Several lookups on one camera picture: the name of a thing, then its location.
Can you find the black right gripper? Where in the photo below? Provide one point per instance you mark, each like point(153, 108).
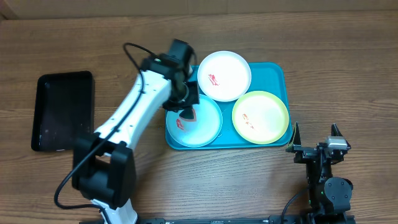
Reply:
point(305, 153)

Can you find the black rectangular bin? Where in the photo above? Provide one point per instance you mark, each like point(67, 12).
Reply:
point(64, 110)

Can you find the light blue plate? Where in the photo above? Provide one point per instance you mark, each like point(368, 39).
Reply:
point(182, 134)

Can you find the yellow-green plate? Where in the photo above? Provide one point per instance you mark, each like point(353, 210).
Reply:
point(260, 117)

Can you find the pink and green sponge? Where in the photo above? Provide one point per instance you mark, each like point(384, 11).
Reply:
point(188, 114)

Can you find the teal plastic tray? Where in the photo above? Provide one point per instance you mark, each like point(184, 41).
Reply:
point(266, 76)

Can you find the white plate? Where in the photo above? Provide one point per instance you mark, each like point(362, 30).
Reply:
point(224, 76)

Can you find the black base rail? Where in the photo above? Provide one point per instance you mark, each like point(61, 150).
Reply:
point(273, 219)

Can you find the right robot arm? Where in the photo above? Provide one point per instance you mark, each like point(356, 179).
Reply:
point(329, 196)

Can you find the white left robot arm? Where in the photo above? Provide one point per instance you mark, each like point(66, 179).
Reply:
point(103, 162)

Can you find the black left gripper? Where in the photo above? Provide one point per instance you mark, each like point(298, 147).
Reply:
point(193, 88)

